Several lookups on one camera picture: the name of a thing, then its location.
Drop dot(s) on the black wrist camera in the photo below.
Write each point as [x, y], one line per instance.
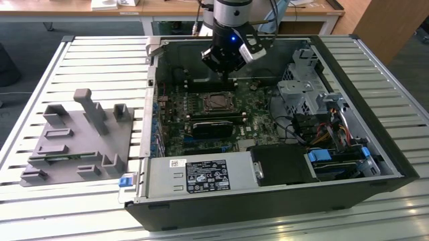
[208, 55]

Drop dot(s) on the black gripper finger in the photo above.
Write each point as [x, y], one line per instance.
[226, 75]

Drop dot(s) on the coin cell battery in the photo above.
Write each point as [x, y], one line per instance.
[253, 87]

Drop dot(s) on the graphics card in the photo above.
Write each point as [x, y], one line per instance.
[212, 130]

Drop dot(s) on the white box dark print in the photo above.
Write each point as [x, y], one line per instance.
[129, 2]

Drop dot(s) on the hard disk in blue carrier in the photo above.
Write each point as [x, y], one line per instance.
[319, 155]

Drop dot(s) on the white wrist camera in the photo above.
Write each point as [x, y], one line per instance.
[253, 52]

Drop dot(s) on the black plastic shroud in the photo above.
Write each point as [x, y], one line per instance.
[285, 163]

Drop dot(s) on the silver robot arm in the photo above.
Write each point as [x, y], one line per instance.
[232, 12]

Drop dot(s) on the blue case latch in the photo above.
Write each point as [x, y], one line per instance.
[125, 181]

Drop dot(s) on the green motherboard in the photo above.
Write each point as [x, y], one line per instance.
[261, 120]

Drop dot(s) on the grey power supply unit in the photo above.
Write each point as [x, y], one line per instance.
[161, 180]

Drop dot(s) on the plain white box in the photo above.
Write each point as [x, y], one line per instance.
[103, 6]

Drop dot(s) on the silver chipset heatsink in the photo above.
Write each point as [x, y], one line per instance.
[246, 145]

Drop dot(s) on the wooden desk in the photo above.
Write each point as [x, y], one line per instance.
[312, 12]
[67, 3]

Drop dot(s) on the metal disk bay cage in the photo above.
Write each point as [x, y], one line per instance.
[301, 88]

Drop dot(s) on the wooden cabinet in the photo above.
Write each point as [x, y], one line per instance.
[385, 25]

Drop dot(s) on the black PC case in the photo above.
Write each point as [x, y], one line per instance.
[234, 213]

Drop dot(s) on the green RAM stick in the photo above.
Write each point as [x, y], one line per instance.
[75, 157]
[214, 116]

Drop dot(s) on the grey parts rack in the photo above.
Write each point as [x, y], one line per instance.
[83, 140]

